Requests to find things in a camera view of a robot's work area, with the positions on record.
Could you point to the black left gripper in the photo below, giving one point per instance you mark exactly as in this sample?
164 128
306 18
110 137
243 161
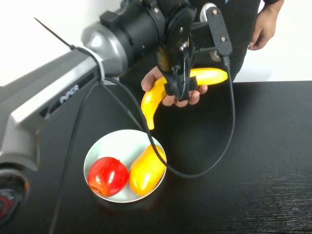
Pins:
175 65

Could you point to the yellow banana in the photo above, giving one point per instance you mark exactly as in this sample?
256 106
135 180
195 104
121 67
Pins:
209 76

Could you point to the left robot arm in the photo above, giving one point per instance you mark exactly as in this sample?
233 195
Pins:
97 61

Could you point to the person's left forearm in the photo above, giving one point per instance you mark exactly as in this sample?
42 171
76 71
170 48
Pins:
278 6

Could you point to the person in black clothes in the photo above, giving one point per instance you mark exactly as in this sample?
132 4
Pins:
243 14

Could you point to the person's right hand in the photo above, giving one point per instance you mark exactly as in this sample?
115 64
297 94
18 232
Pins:
150 81

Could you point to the person's left hand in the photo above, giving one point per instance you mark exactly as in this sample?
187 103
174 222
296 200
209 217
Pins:
264 29

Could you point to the white round plate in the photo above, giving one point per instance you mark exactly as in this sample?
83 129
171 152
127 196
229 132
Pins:
122 146

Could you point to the orange yellow mango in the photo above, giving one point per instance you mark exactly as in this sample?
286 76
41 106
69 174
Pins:
146 171

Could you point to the red apple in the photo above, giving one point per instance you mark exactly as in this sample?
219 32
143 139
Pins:
108 176

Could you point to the dark zip tie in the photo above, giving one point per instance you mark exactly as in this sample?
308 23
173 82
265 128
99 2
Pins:
58 37

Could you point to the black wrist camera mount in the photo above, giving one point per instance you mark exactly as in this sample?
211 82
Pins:
219 31

